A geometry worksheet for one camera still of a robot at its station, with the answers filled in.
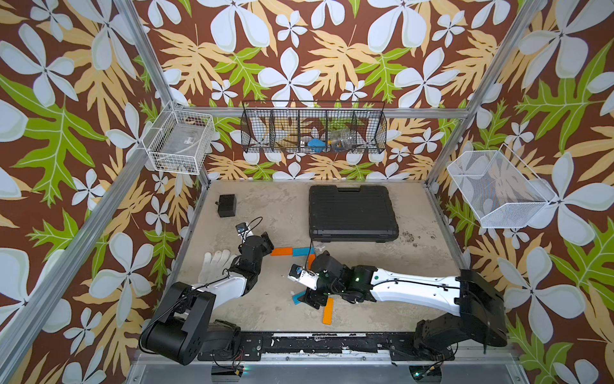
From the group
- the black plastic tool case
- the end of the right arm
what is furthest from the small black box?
the end of the right arm

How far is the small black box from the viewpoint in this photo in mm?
1072

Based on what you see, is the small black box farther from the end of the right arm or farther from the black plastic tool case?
the end of the right arm

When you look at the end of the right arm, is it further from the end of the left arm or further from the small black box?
the small black box

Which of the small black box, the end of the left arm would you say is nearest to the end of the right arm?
the end of the left arm
